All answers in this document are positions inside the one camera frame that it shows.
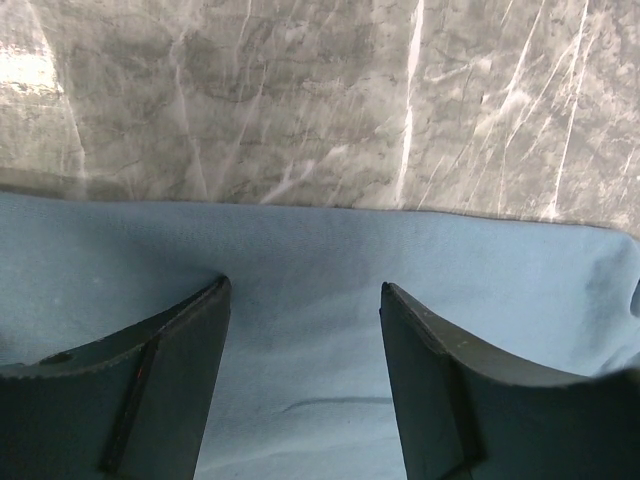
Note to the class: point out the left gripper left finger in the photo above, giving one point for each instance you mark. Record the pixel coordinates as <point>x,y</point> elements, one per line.
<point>132,405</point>

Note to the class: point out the slate blue polo shirt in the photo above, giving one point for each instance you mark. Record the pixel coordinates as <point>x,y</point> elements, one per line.
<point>303,389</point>

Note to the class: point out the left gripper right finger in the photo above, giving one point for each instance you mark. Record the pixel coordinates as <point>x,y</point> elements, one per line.
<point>466,409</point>

